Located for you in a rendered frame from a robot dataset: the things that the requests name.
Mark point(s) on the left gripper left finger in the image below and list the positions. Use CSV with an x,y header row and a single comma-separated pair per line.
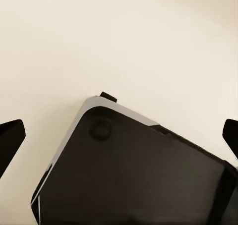
x,y
12,135

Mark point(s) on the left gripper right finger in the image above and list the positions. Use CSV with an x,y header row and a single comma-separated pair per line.
x,y
230,135

